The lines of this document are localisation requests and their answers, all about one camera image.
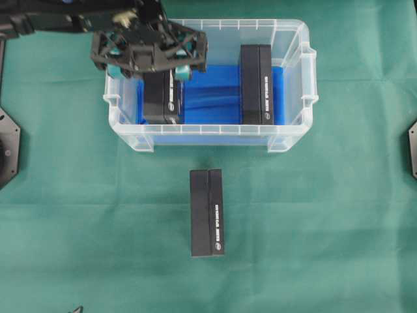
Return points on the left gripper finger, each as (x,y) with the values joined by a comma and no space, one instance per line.
(115,71)
(183,73)

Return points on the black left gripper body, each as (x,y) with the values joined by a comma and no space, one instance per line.
(150,47)

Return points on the black camera box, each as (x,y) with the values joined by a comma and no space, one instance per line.
(206,205)
(162,98)
(256,85)

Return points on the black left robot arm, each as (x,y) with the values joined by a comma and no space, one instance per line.
(21,18)

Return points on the blue cloth liner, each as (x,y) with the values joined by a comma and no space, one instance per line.
(213,97)

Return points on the clear plastic storage bin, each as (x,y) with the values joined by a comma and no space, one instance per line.
(290,49)

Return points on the green table cloth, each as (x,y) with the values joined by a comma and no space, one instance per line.
(329,226)

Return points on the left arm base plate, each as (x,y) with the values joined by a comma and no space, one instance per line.
(10,148)

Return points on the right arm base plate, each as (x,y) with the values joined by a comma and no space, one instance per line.
(407,143)

